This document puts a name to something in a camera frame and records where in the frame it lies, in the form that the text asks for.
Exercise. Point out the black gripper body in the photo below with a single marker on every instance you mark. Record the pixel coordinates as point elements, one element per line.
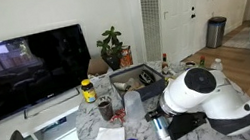
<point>187,125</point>

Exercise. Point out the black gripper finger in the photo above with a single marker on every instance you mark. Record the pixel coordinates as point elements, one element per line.
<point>152,115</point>

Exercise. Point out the silver cup with blue stripes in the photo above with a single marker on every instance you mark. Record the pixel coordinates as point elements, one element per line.
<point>161,130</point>

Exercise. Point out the clear plastic cup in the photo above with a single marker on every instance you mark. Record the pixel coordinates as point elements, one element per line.
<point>134,107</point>

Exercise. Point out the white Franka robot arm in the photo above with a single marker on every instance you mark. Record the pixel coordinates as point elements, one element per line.
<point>230,97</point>

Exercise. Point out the glass cup with dark contents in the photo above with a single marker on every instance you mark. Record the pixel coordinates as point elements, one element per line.
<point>106,108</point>

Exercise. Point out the navy blue cardboard box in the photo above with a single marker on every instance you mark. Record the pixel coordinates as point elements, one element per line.
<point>145,92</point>

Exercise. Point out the red candy wrappers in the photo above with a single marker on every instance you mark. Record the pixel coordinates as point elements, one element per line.
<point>118,116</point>

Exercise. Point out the black sunglasses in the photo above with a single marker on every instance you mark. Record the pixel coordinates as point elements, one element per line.
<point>146,77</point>

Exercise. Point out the small white bottle in box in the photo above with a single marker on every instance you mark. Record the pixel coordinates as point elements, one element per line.
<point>121,85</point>

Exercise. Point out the brown hot sauce bottle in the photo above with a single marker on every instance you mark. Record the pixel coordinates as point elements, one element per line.
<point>165,63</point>

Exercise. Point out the green glass bottle red cap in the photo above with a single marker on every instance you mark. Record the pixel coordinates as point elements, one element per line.
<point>201,62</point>

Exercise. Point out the orange carton box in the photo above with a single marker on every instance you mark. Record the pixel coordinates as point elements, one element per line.
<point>126,56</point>

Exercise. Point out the clear plastic water bottle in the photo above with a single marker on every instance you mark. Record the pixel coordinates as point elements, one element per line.
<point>216,65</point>

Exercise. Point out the yellow lidded jar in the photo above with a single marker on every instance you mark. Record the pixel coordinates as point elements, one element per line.
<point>88,92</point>

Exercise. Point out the open brown cardboard box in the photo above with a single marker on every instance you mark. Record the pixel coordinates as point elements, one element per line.
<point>97,67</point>

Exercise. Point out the green potted plant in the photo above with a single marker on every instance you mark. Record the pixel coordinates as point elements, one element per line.
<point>111,48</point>

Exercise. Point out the silver trash can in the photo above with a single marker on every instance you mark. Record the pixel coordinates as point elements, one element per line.
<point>216,33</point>

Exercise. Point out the beige floor rug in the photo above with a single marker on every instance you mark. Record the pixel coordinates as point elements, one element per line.
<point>238,42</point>

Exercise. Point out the white door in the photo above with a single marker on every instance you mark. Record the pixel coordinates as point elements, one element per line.
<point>179,7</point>

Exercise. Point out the black flat screen television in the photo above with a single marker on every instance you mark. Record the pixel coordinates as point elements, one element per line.
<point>27,72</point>

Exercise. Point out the white wall vent grille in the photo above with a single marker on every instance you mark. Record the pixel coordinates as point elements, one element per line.
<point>152,18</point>

